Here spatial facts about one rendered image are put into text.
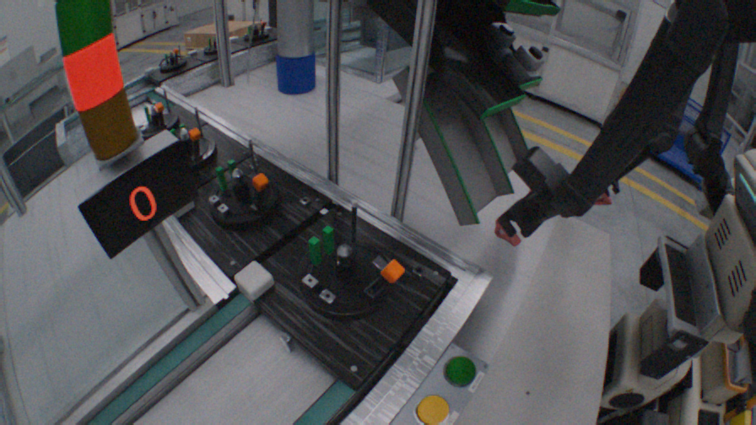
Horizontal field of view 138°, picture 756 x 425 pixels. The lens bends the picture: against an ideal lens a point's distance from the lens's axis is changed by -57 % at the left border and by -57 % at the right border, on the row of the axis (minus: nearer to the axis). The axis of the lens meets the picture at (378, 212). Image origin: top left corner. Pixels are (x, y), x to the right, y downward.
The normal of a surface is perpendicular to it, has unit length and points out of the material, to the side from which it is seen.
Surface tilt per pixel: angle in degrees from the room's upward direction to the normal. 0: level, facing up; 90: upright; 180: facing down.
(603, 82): 90
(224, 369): 0
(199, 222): 0
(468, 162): 45
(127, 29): 90
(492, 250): 0
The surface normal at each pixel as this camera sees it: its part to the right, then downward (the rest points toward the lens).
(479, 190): 0.53, -0.12
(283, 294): 0.07, -0.72
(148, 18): 0.88, 0.37
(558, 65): -0.46, 0.59
